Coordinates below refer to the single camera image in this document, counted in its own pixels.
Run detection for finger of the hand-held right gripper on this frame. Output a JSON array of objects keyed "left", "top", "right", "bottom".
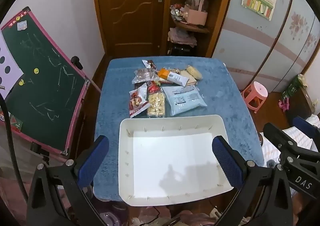
[
  {"left": 292, "top": 116, "right": 317, "bottom": 140},
  {"left": 263, "top": 123, "right": 300, "bottom": 157}
]

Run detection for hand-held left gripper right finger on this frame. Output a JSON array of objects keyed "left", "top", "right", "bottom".
[{"left": 212, "top": 135, "right": 293, "bottom": 226}]

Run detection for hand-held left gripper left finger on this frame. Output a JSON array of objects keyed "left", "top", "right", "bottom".
[{"left": 26, "top": 135, "right": 110, "bottom": 226}]

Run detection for white plastic tray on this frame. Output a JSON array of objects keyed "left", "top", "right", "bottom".
[{"left": 119, "top": 114, "right": 234, "bottom": 207}]

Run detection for red white pastry packet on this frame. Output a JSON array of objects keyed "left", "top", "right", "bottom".
[{"left": 128, "top": 83, "right": 150, "bottom": 119}]

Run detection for light blue packet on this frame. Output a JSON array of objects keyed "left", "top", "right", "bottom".
[{"left": 162, "top": 85, "right": 208, "bottom": 117}]

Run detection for clear yellow cracker packet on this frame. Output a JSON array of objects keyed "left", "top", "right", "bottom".
[{"left": 147, "top": 92, "right": 167, "bottom": 118}]

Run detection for beige cracker packet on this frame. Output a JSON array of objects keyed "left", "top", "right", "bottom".
[{"left": 179, "top": 69, "right": 198, "bottom": 87}]

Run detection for red label nut bag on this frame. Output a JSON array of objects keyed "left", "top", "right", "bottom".
[{"left": 147, "top": 83, "right": 162, "bottom": 95}]

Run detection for clear packet dark filling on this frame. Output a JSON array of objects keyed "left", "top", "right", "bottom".
[{"left": 132, "top": 68, "right": 160, "bottom": 85}]

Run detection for puffed rice cake packet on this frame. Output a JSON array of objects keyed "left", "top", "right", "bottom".
[{"left": 186, "top": 65, "right": 203, "bottom": 81}]

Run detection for orange white long packet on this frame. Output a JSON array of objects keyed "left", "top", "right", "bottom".
[{"left": 157, "top": 67, "right": 190, "bottom": 87}]

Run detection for brown white small packet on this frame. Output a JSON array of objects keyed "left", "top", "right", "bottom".
[{"left": 142, "top": 59, "right": 157, "bottom": 70}]

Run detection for dark wooden cabinet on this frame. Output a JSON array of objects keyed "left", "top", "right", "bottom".
[{"left": 285, "top": 86, "right": 317, "bottom": 127}]

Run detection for pink toy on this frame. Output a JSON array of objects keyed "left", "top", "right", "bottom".
[{"left": 278, "top": 99, "right": 292, "bottom": 112}]

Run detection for pink plastic stool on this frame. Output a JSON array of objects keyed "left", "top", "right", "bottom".
[{"left": 241, "top": 81, "right": 268, "bottom": 114}]

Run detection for pale fuzzy cloth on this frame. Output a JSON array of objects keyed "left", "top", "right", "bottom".
[{"left": 130, "top": 212, "right": 218, "bottom": 226}]

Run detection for blue plush table cover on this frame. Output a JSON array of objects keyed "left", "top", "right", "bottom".
[{"left": 93, "top": 57, "right": 265, "bottom": 201}]

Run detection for green red picture card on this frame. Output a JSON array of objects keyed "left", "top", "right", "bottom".
[{"left": 9, "top": 115, "right": 23, "bottom": 132}]

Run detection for grey floral sliding wardrobe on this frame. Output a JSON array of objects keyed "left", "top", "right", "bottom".
[{"left": 212, "top": 0, "right": 320, "bottom": 93}]

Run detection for black easel knob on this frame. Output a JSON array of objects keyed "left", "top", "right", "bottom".
[{"left": 71, "top": 56, "right": 83, "bottom": 70}]

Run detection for white paper black dots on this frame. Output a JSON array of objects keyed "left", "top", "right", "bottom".
[{"left": 0, "top": 33, "right": 24, "bottom": 103}]

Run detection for black box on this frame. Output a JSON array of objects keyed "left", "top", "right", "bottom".
[{"left": 167, "top": 43, "right": 198, "bottom": 57}]

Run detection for wooden door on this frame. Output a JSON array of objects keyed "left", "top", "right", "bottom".
[{"left": 91, "top": 0, "right": 173, "bottom": 58}]

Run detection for folded pink cloth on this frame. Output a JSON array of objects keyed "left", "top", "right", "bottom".
[{"left": 167, "top": 28, "right": 198, "bottom": 47}]

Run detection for wooden corner shelf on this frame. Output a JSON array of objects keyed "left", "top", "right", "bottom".
[{"left": 160, "top": 0, "right": 237, "bottom": 58}]

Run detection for pile of colourful wrappers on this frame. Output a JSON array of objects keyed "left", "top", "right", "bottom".
[{"left": 170, "top": 3, "right": 187, "bottom": 23}]

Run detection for black easel bracket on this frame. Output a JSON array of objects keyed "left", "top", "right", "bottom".
[{"left": 30, "top": 142, "right": 50, "bottom": 164}]

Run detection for thin black cord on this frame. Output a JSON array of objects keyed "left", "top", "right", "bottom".
[{"left": 139, "top": 206, "right": 161, "bottom": 224}]

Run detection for green chalkboard pink frame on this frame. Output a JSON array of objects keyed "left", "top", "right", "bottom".
[{"left": 0, "top": 6, "right": 102, "bottom": 159}]

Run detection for pink handled basket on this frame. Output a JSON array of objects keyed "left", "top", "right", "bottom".
[{"left": 184, "top": 0, "right": 208, "bottom": 25}]

